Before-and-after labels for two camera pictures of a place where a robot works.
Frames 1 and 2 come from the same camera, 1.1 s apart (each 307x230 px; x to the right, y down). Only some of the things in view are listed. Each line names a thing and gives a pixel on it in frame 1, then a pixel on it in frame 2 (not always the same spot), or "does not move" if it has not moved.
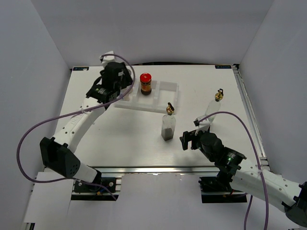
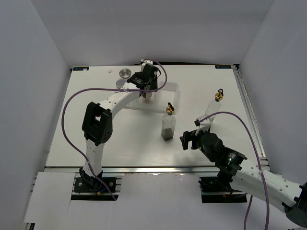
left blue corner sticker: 80,68 does not move
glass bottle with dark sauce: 168,123 does not move
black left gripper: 127,80 to 154,83
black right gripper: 185,139 does not move
